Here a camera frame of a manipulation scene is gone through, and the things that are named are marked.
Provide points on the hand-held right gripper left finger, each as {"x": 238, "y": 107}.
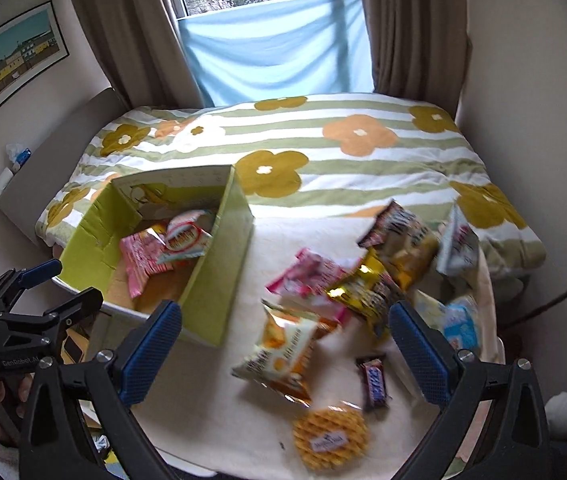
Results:
{"x": 156, "y": 355}

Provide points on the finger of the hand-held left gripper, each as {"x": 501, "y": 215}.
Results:
{"x": 70, "y": 310}
{"x": 40, "y": 272}

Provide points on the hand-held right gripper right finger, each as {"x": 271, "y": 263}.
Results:
{"x": 421, "y": 355}

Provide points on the brown chocolate bar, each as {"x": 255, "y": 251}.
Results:
{"x": 373, "y": 382}

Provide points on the green cardboard box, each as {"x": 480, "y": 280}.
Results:
{"x": 223, "y": 260}

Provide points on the pale yellow snack packet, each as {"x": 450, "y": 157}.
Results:
{"x": 428, "y": 305}

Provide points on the light blue snack packet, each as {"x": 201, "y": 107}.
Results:
{"x": 461, "y": 322}

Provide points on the pink striped snack packet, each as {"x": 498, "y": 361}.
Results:
{"x": 141, "y": 260}

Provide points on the gold black snack packet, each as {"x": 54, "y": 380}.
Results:
{"x": 363, "y": 290}

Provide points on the small gold snack packet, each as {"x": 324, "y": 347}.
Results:
{"x": 151, "y": 232}

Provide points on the brown yellow snack packet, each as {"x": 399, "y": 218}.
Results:
{"x": 403, "y": 245}

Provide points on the blue white tissue pack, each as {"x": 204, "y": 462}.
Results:
{"x": 19, "y": 156}

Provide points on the wrapped round waffle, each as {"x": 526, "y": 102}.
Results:
{"x": 331, "y": 435}

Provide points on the red white snack packet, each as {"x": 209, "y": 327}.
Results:
{"x": 186, "y": 235}

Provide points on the orange white snack packet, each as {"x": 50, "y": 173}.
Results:
{"x": 283, "y": 345}

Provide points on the grey headboard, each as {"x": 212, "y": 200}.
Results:
{"x": 63, "y": 135}

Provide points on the pink strawberry snack packet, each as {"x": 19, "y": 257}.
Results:
{"x": 303, "y": 272}

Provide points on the striped floral blanket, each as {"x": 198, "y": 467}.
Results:
{"x": 363, "y": 180}

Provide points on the framed picture of houses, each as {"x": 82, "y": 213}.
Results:
{"x": 8, "y": 65}

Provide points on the brown curtain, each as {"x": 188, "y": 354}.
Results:
{"x": 413, "y": 25}
{"x": 133, "y": 20}

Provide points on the light blue cloth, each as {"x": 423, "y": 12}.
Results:
{"x": 273, "y": 50}

